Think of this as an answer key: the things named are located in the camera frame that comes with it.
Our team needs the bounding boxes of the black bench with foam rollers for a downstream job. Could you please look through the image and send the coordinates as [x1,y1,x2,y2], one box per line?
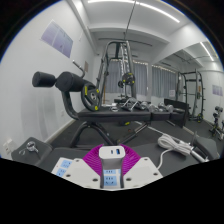
[31,59,188,149]

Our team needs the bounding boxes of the white power strip cable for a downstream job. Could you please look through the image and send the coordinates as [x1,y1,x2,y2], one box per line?
[156,133,196,171]

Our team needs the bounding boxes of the black exercise machine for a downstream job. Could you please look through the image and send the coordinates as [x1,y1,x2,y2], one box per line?
[209,105,224,141]

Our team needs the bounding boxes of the grey window curtain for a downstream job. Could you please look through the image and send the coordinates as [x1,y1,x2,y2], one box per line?
[151,64,178,99]
[105,59,148,98]

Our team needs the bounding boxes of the small white charger block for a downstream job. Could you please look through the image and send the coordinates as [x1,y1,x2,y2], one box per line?
[98,145,126,171]

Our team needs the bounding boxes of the white wall socket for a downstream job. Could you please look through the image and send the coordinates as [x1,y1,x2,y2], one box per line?
[2,138,14,157]

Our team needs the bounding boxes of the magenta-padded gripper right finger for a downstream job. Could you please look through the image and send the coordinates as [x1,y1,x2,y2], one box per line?
[116,143,164,189]

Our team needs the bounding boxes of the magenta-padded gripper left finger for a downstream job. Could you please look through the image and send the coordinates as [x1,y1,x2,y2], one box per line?
[62,143,108,191]

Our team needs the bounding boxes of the group of dumbbells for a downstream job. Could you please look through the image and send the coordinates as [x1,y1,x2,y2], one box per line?
[109,98,176,114]

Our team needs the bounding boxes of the long ceiling light strip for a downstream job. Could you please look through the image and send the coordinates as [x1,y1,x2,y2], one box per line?
[87,0,181,24]

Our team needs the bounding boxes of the metal key ring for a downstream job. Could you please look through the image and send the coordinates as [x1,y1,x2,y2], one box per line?
[18,140,40,156]

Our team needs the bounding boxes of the black yellow weight plate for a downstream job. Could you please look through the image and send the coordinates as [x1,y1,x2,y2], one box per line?
[80,83,101,112]
[117,72,136,89]

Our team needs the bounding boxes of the grey cable gym machine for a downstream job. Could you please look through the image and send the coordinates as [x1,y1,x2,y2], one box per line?
[96,0,149,104]

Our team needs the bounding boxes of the black power rack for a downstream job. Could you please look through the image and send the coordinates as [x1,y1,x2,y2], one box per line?
[175,69,205,123]

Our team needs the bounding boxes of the black upright panel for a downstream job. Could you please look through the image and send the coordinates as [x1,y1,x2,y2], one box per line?
[163,98,188,129]

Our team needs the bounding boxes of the small purple wall poster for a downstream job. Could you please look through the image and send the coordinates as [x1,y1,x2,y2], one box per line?
[211,84,224,98]

